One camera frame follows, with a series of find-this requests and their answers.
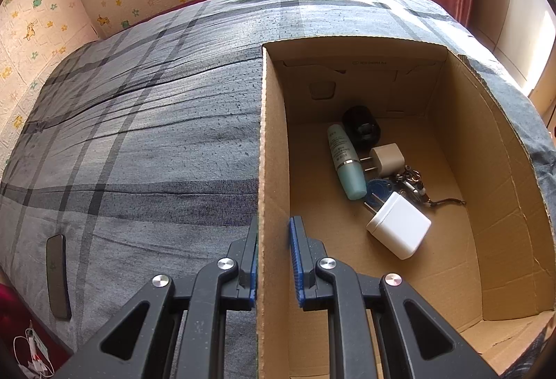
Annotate black smartphone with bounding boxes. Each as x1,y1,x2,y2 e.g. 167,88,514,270
46,234,72,320

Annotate teal cosmetic bottle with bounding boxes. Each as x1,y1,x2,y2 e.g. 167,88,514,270
327,124,367,201

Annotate key bunch with blue fob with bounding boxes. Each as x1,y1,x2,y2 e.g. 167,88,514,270
364,165,467,210

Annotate large white charger plug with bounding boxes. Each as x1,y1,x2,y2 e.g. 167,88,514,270
364,191,432,260

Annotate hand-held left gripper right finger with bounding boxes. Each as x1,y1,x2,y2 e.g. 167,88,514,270
289,215,500,379

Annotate beige wardrobe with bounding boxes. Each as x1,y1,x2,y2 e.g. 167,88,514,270
471,0,556,132

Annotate dark red cloth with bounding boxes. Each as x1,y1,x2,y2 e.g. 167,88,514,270
0,270,74,379

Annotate cardboard box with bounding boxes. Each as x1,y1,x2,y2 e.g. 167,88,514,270
256,35,556,379

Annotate white cables on floor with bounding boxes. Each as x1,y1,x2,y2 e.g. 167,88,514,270
13,320,55,377

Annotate grey plaid blanket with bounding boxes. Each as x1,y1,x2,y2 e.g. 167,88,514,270
0,0,556,379

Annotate small white charger plug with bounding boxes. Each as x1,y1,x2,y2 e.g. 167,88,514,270
360,143,406,181

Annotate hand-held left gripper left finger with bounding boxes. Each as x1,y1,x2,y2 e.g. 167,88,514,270
54,216,260,379

